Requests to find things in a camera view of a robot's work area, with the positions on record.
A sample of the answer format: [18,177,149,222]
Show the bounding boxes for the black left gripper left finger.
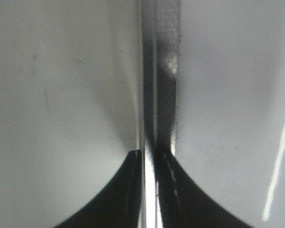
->
[57,150,142,228]

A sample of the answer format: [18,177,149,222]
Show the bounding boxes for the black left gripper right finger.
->
[154,146,249,228]

